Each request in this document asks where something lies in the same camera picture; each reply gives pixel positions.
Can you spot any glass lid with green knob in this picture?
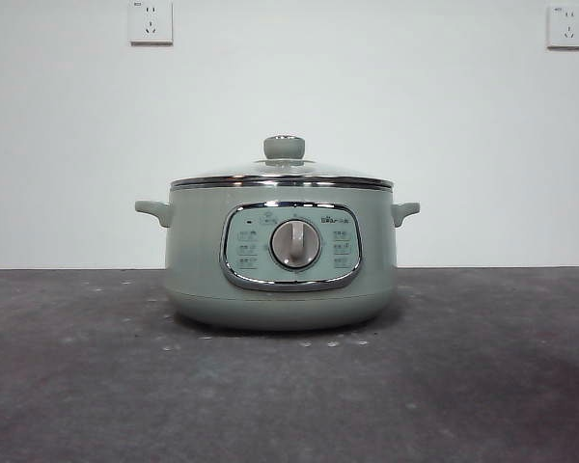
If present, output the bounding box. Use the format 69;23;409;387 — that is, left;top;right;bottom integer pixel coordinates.
169;135;395;189

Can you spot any pale green electric pot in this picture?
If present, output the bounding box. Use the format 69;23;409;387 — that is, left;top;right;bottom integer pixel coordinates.
134;182;422;333

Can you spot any white wall socket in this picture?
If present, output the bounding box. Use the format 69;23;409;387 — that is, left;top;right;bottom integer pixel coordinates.
546;4;579;50
127;0;175;47

